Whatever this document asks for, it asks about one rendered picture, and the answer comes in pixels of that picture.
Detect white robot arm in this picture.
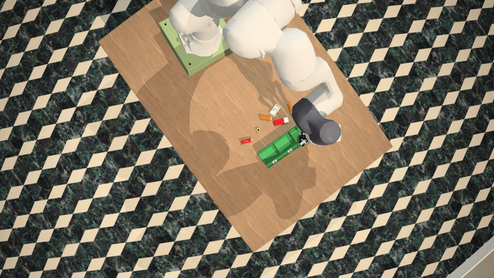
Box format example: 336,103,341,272
169,0,343,146

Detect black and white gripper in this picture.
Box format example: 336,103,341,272
298,132,308,146

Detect red and white eraser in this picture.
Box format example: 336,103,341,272
274,117,289,126

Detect white domino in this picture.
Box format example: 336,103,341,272
270,104,280,116

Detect green three-compartment bin rack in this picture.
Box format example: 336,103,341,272
258,126,301,169

